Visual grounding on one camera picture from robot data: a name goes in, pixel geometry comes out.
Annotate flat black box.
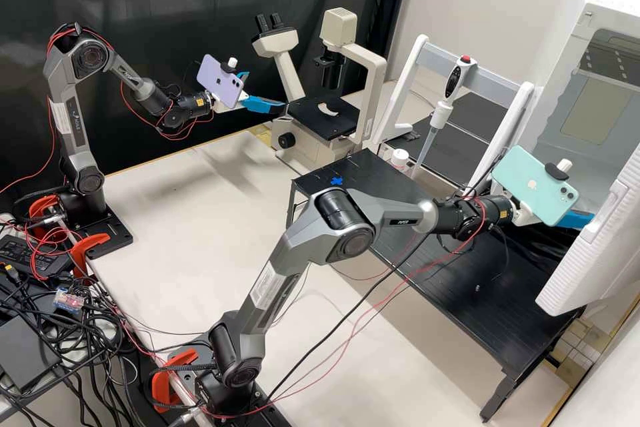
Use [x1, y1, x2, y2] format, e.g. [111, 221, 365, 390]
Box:
[0, 316, 62, 392]

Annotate white incubator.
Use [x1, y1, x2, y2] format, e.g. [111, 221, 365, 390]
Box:
[519, 0, 640, 228]

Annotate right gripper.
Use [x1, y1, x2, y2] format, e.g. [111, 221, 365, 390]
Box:
[511, 199, 596, 231]

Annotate pipette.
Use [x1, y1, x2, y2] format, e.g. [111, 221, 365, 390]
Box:
[411, 54, 479, 180]

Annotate black cable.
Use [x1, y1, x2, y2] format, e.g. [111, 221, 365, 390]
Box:
[259, 159, 506, 403]

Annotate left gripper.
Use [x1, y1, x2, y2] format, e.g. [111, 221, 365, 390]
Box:
[236, 71, 287, 115]

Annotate white pipette stand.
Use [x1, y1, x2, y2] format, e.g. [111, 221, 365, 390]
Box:
[372, 34, 537, 195]

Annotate black power adapter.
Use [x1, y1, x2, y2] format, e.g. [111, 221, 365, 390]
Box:
[0, 234, 73, 282]

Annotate cream microscope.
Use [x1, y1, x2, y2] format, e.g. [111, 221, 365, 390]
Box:
[251, 7, 389, 163]

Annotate large black platform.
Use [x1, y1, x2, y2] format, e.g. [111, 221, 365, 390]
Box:
[289, 148, 587, 423]

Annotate wrist camera phone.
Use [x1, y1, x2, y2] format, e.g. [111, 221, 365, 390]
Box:
[196, 54, 249, 110]
[491, 145, 581, 228]

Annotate small circuit board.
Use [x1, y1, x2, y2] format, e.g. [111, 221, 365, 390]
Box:
[53, 286, 86, 310]

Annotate incubator door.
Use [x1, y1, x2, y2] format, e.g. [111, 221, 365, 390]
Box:
[535, 141, 640, 318]

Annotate red clamp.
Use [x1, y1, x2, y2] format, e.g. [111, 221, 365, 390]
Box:
[71, 232, 112, 279]
[151, 348, 200, 414]
[29, 195, 62, 222]

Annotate left wrist camera phone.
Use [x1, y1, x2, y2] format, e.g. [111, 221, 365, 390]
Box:
[196, 54, 249, 110]

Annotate right wrist camera phone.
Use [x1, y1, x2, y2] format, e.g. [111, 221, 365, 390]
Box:
[491, 145, 581, 228]

